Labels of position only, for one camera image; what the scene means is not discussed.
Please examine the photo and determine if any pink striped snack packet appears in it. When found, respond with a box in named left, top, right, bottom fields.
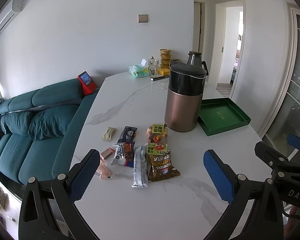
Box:
left=96, top=156, right=114, bottom=180

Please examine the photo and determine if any small brown candy bar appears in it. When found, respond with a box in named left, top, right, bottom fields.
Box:
left=100, top=147, right=115, bottom=160

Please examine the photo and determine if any silver blue cookie bag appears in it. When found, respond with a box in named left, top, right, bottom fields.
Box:
left=110, top=142, right=134, bottom=167

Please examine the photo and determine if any white long snack packet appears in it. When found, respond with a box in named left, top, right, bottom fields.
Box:
left=132, top=144, right=148, bottom=188

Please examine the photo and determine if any beige snack packet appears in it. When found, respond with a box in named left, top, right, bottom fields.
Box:
left=102, top=127, right=117, bottom=141

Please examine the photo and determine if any dark blue snack packet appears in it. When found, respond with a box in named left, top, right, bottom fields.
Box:
left=117, top=126, right=138, bottom=143

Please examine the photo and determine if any brown nutritious snack bag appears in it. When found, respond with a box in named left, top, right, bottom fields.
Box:
left=147, top=151, right=180, bottom=182

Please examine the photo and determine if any dried fruit bag green label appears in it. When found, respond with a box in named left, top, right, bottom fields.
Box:
left=146, top=124, right=168, bottom=144

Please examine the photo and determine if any clear bag red green label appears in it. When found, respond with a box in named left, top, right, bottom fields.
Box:
left=146, top=143, right=168, bottom=155

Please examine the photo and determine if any green tray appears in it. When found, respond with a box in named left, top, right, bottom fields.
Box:
left=198, top=97, right=251, bottom=136

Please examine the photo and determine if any teal sofa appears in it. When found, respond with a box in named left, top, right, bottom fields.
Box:
left=0, top=79, right=98, bottom=185

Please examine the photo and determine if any teal sofa cushion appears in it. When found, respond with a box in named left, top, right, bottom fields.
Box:
left=28, top=105, right=78, bottom=141

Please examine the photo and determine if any copper and black thermos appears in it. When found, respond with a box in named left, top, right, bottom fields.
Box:
left=165, top=62, right=207, bottom=132

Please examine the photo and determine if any dark glass kettle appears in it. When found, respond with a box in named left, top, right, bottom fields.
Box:
left=187, top=51, right=209, bottom=76

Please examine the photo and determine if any red smart display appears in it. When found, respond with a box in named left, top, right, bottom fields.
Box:
left=77, top=71, right=97, bottom=95

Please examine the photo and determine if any yellow box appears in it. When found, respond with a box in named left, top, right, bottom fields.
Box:
left=157, top=68, right=170, bottom=76

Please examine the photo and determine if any black remote stick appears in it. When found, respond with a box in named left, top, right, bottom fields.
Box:
left=151, top=75, right=170, bottom=81

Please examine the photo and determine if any stack of gold bowls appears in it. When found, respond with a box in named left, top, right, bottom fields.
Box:
left=160, top=49, right=171, bottom=68

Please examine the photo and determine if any glass cup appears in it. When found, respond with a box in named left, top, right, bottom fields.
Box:
left=148, top=57, right=159, bottom=77

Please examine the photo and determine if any teal tissue pack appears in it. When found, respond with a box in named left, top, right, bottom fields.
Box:
left=128, top=65, right=149, bottom=78

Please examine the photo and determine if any white air conditioner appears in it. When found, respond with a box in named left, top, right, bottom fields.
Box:
left=0, top=0, right=23, bottom=34

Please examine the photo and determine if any brown wall switch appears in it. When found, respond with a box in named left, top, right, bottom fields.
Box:
left=138, top=14, right=148, bottom=23

